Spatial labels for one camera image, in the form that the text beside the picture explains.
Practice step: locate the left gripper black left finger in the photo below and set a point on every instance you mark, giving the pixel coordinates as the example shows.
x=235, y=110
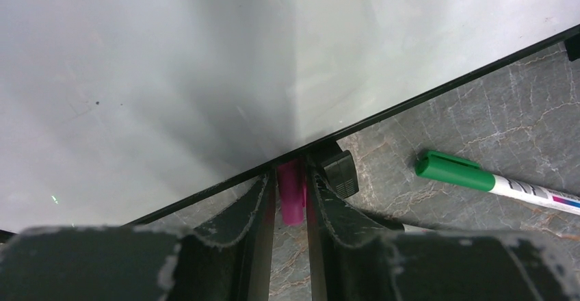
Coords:
x=229, y=256

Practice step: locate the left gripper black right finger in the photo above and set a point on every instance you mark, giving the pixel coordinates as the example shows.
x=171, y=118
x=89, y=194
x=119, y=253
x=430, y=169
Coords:
x=352, y=257

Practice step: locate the magenta marker cap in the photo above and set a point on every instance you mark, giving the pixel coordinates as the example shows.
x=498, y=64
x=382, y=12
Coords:
x=292, y=191

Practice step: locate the white whiteboard with black frame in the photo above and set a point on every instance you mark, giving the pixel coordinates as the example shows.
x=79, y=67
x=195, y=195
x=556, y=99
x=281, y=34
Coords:
x=114, y=109

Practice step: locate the green capped marker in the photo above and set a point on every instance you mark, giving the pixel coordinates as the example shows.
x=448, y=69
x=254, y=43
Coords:
x=458, y=171

